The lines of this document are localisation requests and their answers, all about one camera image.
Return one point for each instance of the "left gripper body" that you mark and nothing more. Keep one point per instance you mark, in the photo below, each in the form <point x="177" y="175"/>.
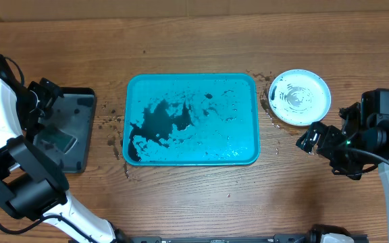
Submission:
<point x="35" y="100"/>

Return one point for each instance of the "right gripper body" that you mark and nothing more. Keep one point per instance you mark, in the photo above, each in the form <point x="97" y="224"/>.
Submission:
<point x="337" y="149"/>

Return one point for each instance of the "light blue plate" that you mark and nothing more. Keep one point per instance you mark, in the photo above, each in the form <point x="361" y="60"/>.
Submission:
<point x="299" y="97"/>

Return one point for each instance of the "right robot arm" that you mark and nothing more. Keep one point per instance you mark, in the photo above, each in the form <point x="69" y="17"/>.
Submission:
<point x="375" y="143"/>

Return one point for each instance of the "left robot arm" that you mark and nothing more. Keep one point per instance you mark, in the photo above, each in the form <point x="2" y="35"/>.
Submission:
<point x="32" y="186"/>

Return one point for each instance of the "black water tray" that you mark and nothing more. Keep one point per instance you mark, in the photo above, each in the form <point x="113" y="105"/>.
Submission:
<point x="73" y="114"/>

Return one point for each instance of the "teal plastic tray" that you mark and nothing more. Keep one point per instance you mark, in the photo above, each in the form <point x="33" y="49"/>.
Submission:
<point x="191" y="120"/>

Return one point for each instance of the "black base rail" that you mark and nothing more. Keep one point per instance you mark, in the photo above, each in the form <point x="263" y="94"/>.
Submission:
<point x="278" y="238"/>

